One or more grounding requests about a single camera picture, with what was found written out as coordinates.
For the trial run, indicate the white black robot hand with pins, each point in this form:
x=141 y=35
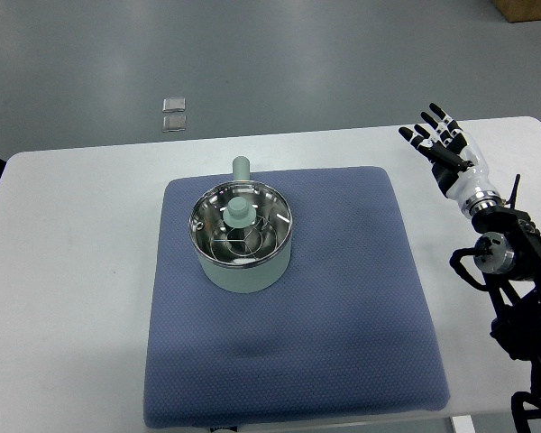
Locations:
x=457 y=164

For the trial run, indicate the glass lid with green knob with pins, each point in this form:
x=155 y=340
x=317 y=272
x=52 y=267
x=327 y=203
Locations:
x=239 y=204

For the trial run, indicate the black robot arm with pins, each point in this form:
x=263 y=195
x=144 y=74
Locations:
x=505 y=262

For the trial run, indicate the green steel pot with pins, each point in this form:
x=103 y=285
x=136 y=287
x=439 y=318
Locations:
x=246 y=280

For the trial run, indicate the brown cardboard box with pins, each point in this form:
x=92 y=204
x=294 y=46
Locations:
x=519 y=11

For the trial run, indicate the blue textured mat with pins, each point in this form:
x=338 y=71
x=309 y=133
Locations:
x=346 y=330

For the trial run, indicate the upper metal floor plate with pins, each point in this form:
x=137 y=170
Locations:
x=173 y=104

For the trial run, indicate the wire steaming rack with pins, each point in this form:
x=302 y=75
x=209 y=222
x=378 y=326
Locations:
x=243 y=245

